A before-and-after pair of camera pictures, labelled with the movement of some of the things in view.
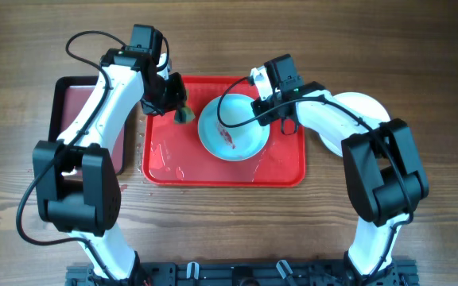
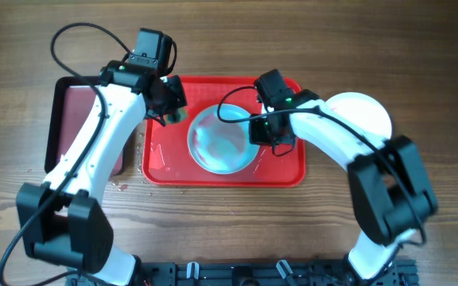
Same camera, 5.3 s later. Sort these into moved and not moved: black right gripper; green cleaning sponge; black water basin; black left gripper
Moved: black right gripper; green cleaning sponge
Not moved: black water basin; black left gripper
